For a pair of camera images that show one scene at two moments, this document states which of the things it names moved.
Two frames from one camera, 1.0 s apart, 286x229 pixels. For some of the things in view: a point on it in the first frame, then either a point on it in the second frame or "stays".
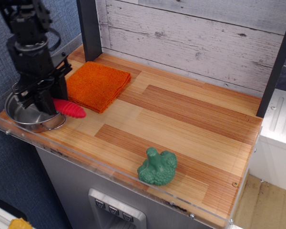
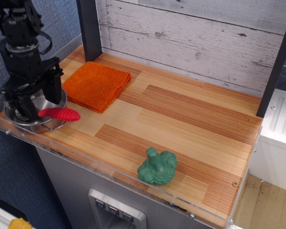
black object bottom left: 14,211 stays
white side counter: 273,162 stays
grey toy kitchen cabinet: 71,180 stays
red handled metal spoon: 69,108 → 56,113
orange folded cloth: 95,85 stays
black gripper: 37,67 → 27,70
